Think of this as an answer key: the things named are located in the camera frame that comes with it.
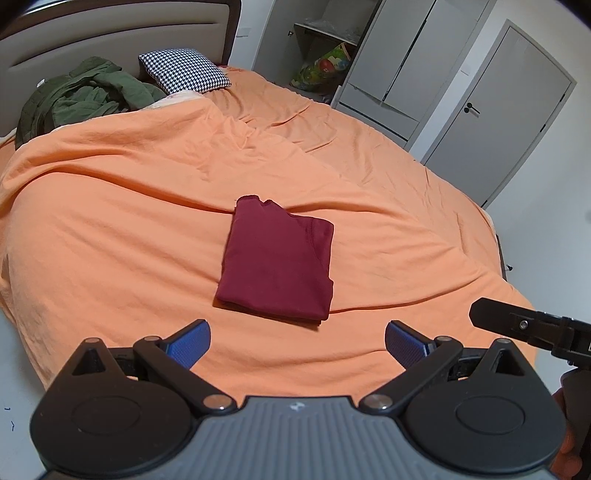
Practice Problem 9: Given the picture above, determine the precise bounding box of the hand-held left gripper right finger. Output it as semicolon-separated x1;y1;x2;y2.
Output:
359;320;539;412

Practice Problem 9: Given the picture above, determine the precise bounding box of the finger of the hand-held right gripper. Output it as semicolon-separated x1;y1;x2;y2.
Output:
468;298;539;342

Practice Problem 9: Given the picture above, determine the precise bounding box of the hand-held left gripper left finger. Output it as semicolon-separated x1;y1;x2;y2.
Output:
56;319;237;411

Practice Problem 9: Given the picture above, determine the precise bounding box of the maroon long-sleeve shirt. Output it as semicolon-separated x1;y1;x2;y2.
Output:
213;196;335;329

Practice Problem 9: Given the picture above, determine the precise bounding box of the orange duvet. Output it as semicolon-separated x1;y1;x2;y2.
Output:
0;95;539;402

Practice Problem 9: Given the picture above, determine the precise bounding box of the grey door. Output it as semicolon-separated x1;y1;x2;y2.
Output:
425;19;578;208

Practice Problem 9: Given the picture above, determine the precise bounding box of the orange bed sheet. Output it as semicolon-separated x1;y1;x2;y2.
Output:
203;68;509;282

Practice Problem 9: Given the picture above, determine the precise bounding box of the green jacket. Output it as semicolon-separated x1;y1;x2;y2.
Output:
15;56;169;151

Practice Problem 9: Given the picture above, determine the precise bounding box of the houndstooth pillow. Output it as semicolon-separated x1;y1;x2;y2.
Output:
139;48;232;94

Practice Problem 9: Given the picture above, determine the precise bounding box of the grey wardrobe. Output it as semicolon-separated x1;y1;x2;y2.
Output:
252;0;497;153

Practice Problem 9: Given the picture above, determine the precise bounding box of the colourful printed bag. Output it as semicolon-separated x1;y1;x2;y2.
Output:
290;43;354;93

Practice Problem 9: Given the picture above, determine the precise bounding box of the padded bed headboard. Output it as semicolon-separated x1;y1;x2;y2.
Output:
0;0;241;144

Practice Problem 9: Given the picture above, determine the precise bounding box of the grey bed frame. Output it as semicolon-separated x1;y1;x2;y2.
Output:
493;231;509;283

